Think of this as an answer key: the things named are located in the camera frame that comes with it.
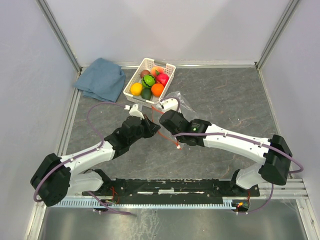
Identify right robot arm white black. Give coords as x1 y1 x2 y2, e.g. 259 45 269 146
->
159 110 293 196

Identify red pomegranate toy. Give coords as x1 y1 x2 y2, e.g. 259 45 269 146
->
156 73 170 87

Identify blue folded cloth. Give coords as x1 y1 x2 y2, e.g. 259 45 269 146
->
74 58 126 103

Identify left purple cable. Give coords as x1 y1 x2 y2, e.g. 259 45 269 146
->
33 101 137 216

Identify dark green avocado toy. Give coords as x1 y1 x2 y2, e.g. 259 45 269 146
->
140 88 153 101

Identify green watermelon toy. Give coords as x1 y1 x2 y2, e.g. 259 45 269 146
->
141 74 156 89

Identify yellow lemon toy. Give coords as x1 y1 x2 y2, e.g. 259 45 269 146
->
130 82 144 96

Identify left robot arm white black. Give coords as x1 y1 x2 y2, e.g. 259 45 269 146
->
30 115 161 207

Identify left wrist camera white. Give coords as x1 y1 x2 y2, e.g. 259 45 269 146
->
124 103 145 119

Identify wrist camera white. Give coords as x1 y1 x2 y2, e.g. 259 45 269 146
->
159 97 181 113
124 103 145 119

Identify brown kiwi toy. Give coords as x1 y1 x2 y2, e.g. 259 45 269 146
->
140 69 150 79

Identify orange fruit toy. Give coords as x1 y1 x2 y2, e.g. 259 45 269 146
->
151 83 164 98

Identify peach fruit toy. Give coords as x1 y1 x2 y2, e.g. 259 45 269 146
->
150 66 165 78

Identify white plastic basket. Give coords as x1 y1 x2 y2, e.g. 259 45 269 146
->
123 57 176 109

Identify purple cable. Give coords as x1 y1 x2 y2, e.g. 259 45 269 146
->
159 97 305 215
33 101 137 216

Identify aluminium frame rail front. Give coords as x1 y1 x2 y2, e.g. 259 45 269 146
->
61 178 307 201

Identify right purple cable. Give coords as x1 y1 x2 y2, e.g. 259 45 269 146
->
159 97 305 215

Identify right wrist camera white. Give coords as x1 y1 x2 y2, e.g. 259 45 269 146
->
159 97 181 113

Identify light blue cable duct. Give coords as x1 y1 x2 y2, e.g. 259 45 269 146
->
53 197 236 210

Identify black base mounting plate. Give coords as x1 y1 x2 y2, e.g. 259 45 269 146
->
93 178 260 205

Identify clear zip top bag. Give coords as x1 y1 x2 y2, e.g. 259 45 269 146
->
151 91 199 150

